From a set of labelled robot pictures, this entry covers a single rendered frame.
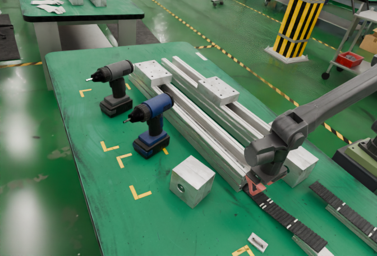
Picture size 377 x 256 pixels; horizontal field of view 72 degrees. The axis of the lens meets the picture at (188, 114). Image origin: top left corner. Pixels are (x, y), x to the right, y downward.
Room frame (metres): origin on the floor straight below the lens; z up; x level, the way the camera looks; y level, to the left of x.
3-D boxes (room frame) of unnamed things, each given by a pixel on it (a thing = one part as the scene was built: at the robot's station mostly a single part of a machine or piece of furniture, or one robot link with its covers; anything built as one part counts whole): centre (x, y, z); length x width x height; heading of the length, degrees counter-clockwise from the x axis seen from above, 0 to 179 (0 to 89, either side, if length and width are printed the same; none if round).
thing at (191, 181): (0.55, -0.05, 0.83); 0.11 x 0.10 x 0.10; 145
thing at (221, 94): (1.02, -0.11, 0.87); 0.16 x 0.11 x 0.07; 42
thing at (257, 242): (0.40, -0.25, 0.78); 0.05 x 0.03 x 0.01; 55
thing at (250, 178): (0.54, -0.25, 0.86); 0.07 x 0.07 x 0.09; 42
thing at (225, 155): (0.89, 0.03, 0.82); 0.80 x 0.10 x 0.09; 42
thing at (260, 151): (0.54, -0.23, 1.03); 0.12 x 0.09 x 0.12; 119
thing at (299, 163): (0.69, -0.42, 0.83); 0.12 x 0.09 x 0.10; 132
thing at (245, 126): (1.02, -0.11, 0.82); 0.80 x 0.10 x 0.09; 42
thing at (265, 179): (0.56, -0.27, 0.94); 0.10 x 0.07 x 0.07; 132
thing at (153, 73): (1.07, 0.20, 0.87); 0.16 x 0.11 x 0.07; 42
